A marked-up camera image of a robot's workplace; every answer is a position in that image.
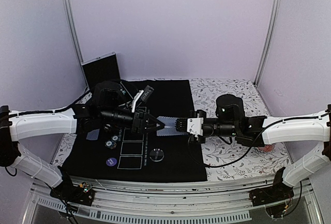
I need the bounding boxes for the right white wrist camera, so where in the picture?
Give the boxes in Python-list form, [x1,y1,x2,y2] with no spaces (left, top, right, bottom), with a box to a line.
[175,110,206,136]

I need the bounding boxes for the red patterned bowl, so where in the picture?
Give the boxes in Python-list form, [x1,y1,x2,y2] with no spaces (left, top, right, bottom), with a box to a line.
[257,144,275,153]

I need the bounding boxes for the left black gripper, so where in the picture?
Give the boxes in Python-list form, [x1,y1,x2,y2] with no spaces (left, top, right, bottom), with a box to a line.
[100,107,166,135]

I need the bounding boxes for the floral white tablecloth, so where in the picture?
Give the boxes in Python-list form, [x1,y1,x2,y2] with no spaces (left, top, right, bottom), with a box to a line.
[53,79,291,181]

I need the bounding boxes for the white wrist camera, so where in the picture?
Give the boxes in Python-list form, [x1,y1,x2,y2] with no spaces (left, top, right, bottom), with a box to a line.
[131,85,154,113]
[175,110,206,136]

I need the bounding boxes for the black poker mat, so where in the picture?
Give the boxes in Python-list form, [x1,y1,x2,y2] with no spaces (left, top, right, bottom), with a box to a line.
[62,80,207,183]

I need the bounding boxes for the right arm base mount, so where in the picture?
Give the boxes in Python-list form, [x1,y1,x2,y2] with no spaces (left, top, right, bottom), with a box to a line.
[249,167,294,219]

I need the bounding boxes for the right aluminium frame post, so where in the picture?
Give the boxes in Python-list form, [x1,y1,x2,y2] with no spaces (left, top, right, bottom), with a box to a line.
[253,0,281,88]

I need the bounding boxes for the left aluminium frame post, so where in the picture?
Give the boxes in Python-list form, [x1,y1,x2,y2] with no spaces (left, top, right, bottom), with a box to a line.
[63,0,83,65]

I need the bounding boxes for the aluminium poker chip case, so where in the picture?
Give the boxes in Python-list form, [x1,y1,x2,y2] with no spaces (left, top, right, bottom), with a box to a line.
[82,52,132,100]

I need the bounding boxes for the purple small blind button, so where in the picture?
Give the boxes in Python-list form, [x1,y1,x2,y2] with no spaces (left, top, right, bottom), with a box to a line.
[106,157,117,167]

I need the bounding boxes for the green white poker chip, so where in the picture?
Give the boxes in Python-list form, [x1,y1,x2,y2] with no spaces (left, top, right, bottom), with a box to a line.
[111,136,119,142]
[105,140,117,149]

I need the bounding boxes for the aluminium frame post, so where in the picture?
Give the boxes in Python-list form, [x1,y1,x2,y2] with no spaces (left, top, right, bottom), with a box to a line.
[253,0,281,88]
[63,0,83,65]

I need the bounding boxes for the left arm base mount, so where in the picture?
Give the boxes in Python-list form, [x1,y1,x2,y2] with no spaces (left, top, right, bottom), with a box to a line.
[50,175,95,206]

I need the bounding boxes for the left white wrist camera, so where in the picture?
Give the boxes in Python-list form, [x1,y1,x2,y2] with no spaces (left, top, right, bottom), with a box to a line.
[131,85,154,113]

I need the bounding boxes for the blue playing card deck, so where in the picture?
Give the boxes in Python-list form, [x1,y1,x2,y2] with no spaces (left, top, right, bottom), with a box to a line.
[156,116,189,137]

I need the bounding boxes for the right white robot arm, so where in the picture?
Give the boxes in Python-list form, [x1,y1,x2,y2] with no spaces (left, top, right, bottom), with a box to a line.
[182,94,330,201]

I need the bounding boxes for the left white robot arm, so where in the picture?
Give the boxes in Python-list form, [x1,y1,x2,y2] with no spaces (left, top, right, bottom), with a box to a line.
[1,81,165,200]

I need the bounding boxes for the aluminium front rail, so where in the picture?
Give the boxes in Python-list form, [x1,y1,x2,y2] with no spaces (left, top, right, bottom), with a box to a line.
[24,174,323,224]

